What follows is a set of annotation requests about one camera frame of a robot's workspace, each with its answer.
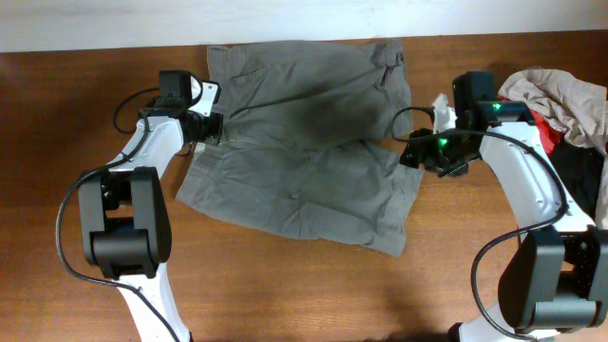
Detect red garment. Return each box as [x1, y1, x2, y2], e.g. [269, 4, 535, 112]
[491, 98, 563, 158]

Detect grey cargo shorts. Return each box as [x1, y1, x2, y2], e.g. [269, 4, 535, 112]
[177, 39, 423, 257]

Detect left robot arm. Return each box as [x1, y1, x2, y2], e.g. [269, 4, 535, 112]
[75, 70, 223, 341]

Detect left black cable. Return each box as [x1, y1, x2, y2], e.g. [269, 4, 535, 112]
[55, 86, 196, 342]

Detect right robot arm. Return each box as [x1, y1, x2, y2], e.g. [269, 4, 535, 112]
[400, 71, 607, 342]

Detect beige garment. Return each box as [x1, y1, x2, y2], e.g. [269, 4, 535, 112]
[497, 66, 608, 229]

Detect black garment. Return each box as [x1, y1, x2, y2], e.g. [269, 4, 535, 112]
[550, 142, 604, 219]

